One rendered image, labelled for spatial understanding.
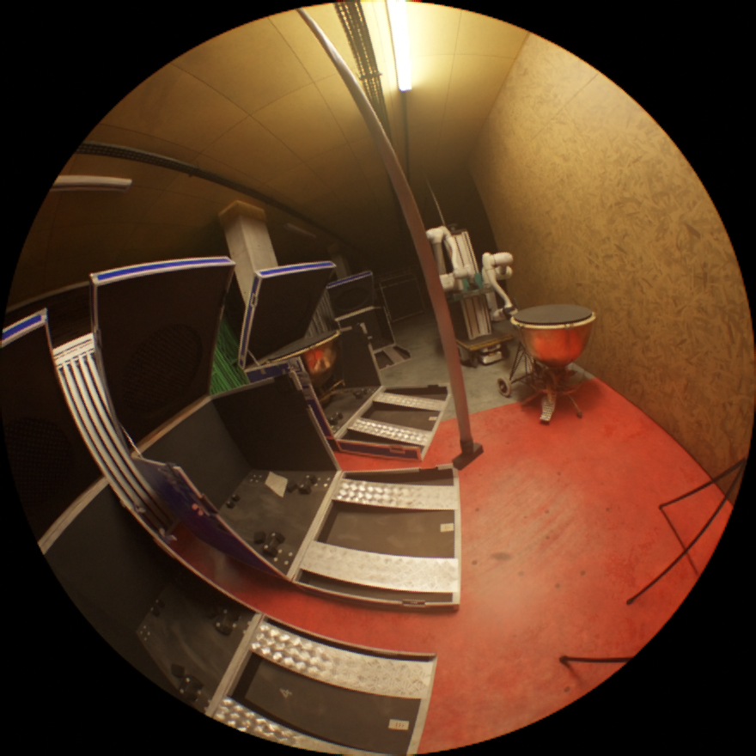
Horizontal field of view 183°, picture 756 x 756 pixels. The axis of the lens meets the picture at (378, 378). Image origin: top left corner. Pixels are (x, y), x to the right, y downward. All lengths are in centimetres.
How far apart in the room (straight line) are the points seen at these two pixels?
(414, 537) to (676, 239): 236
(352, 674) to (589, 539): 122
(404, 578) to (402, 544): 24
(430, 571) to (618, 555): 96
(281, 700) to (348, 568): 86
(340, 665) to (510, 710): 71
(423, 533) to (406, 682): 83
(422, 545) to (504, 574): 47
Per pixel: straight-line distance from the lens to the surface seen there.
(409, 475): 162
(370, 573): 127
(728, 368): 185
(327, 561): 134
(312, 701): 138
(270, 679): 148
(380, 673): 121
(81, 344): 290
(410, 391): 272
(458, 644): 122
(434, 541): 137
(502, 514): 144
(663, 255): 197
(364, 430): 214
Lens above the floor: 121
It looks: 19 degrees down
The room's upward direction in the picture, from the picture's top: 18 degrees counter-clockwise
